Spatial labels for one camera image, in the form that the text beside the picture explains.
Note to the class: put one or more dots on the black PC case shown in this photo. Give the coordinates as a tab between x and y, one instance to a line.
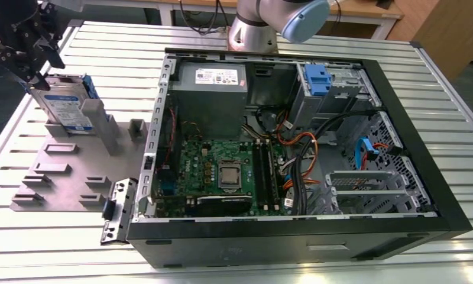
260	245

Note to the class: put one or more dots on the brown wooden cabinet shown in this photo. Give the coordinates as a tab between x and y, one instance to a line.
449	29

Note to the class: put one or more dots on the grey power supply unit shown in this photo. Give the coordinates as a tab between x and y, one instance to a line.
208	112

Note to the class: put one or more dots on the silver CPU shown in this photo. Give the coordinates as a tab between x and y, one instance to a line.
229	177

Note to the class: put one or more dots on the blue plastic drive bracket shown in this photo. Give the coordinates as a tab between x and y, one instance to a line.
317	80

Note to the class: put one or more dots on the silver disk bay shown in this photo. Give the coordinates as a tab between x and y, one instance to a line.
379	192

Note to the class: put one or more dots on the hard disk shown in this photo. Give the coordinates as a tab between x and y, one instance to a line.
67	109

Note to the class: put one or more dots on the grey parts rack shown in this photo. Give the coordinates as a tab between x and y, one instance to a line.
75	159

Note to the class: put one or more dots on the green motherboard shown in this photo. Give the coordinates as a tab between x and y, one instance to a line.
240	151

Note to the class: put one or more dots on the grey card retention bracket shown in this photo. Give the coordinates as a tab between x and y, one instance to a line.
120	207

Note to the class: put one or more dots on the silver metal drive cage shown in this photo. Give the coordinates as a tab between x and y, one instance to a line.
319	109

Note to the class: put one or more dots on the black RAM stick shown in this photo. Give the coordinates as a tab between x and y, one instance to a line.
271	177

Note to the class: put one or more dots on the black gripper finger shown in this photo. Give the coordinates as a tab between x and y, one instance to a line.
27	72
53	51

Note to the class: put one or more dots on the black graphics card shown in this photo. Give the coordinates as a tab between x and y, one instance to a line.
224	202

